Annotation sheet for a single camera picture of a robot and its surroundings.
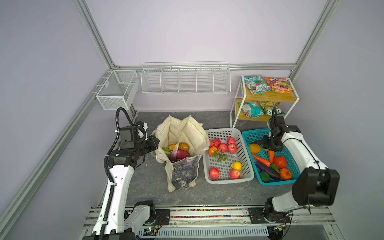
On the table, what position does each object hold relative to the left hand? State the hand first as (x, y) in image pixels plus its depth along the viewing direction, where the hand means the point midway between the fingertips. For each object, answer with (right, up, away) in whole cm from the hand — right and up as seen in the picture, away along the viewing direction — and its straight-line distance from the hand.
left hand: (159, 142), depth 73 cm
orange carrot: (+59, -14, +18) cm, 63 cm away
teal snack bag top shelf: (+52, +31, +11) cm, 62 cm away
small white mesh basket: (-35, +33, +29) cm, 56 cm away
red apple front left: (+28, -19, +10) cm, 35 cm away
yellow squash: (+55, -6, +20) cm, 59 cm away
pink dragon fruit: (+9, -9, +17) cm, 22 cm away
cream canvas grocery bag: (+4, +5, +15) cm, 17 cm away
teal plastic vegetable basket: (+58, +1, +26) cm, 63 cm away
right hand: (+60, -4, +11) cm, 61 cm away
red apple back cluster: (+35, -6, +21) cm, 41 cm away
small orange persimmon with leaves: (+28, -7, +18) cm, 34 cm away
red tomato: (+67, -13, +13) cm, 70 cm away
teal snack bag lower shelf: (+54, +18, +23) cm, 62 cm away
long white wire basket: (+11, +40, +26) cm, 49 cm away
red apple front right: (+39, -19, +9) cm, 45 cm away
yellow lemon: (+42, -15, +14) cm, 47 cm away
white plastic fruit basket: (+38, -14, +21) cm, 45 cm away
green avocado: (+56, -20, +8) cm, 60 cm away
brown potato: (+11, -5, +18) cm, 21 cm away
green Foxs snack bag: (+68, +20, +25) cm, 75 cm away
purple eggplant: (+62, -19, +12) cm, 66 cm away
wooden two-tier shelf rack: (+69, +22, +10) cm, 73 cm away
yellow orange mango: (+3, -5, +18) cm, 19 cm away
